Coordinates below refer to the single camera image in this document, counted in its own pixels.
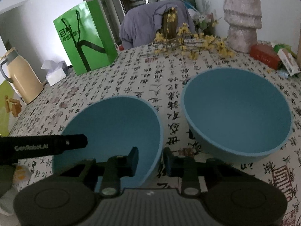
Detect grey-pink ribbed vase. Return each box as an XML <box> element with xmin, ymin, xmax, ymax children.
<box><xmin>222</xmin><ymin>0</ymin><xmax>262</xmax><ymax>53</ymax></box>

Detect purple jacket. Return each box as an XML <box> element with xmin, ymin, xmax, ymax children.
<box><xmin>119</xmin><ymin>0</ymin><xmax>195</xmax><ymax>50</ymax></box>

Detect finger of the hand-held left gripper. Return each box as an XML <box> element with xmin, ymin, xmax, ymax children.
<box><xmin>53</xmin><ymin>134</ymin><xmax>88</xmax><ymax>155</ymax></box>

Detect green paper bag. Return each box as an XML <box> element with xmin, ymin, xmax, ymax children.
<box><xmin>53</xmin><ymin>0</ymin><xmax>118</xmax><ymax>76</ymax></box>

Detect yellow flower branches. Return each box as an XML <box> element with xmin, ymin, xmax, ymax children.
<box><xmin>153</xmin><ymin>7</ymin><xmax>236</xmax><ymax>60</ymax></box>

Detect blue plastic bag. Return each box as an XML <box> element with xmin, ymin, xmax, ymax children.
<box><xmin>181</xmin><ymin>0</ymin><xmax>200</xmax><ymax>15</ymax></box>

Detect yellow-green snack box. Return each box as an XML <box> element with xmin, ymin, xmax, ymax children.
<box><xmin>0</xmin><ymin>79</ymin><xmax>24</xmax><ymax>137</ymax></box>

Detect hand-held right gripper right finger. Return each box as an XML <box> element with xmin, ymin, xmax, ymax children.
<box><xmin>163</xmin><ymin>147</ymin><xmax>238</xmax><ymax>196</ymax></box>

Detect beige thermos jug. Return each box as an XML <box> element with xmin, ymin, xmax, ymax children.
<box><xmin>0</xmin><ymin>47</ymin><xmax>45</xmax><ymax>105</ymax></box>

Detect wooden chair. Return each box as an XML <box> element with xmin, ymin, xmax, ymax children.
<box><xmin>161</xmin><ymin>11</ymin><xmax>178</xmax><ymax>39</ymax></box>

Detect small red box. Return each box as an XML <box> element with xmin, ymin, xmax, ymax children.
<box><xmin>249</xmin><ymin>44</ymin><xmax>281</xmax><ymax>70</ymax></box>

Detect blue plastic bowl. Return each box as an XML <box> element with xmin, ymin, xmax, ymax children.
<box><xmin>181</xmin><ymin>67</ymin><xmax>294</xmax><ymax>163</ymax></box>
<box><xmin>52</xmin><ymin>96</ymin><xmax>164</xmax><ymax>189</ymax></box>

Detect green and white packet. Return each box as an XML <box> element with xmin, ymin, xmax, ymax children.
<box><xmin>270</xmin><ymin>43</ymin><xmax>301</xmax><ymax>77</ymax></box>

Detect white tissue box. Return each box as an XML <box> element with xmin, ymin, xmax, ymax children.
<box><xmin>41</xmin><ymin>60</ymin><xmax>67</xmax><ymax>86</ymax></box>

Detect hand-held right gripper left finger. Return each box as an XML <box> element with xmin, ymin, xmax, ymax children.
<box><xmin>59</xmin><ymin>147</ymin><xmax>139</xmax><ymax>196</ymax></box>

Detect pale dried stems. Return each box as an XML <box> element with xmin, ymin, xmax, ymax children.
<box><xmin>200</xmin><ymin>0</ymin><xmax>214</xmax><ymax>15</ymax></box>

